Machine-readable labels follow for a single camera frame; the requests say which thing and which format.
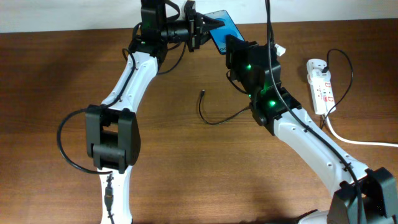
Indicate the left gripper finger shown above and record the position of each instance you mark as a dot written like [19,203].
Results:
[205,37]
[210,24]

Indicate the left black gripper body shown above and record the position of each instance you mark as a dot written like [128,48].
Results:
[193,39]

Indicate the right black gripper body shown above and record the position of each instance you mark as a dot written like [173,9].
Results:
[240,60]

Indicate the blue Galaxy smartphone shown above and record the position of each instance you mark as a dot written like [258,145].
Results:
[229,28]

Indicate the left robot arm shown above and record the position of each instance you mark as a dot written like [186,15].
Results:
[112,133]

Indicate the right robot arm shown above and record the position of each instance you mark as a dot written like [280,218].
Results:
[359,194]

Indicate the white USB charger plug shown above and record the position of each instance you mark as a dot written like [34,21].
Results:
[315,71]

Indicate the white power strip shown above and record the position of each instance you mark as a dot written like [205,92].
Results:
[322,96]

